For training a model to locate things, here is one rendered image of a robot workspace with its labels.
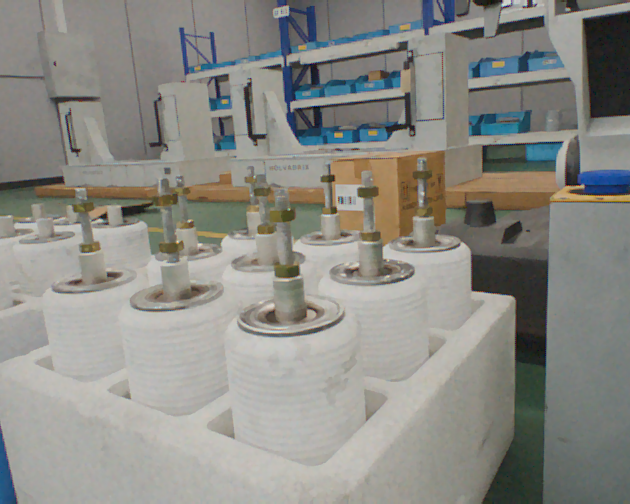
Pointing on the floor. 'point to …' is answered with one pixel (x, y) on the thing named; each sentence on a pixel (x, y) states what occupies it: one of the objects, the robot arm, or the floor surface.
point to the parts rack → (531, 18)
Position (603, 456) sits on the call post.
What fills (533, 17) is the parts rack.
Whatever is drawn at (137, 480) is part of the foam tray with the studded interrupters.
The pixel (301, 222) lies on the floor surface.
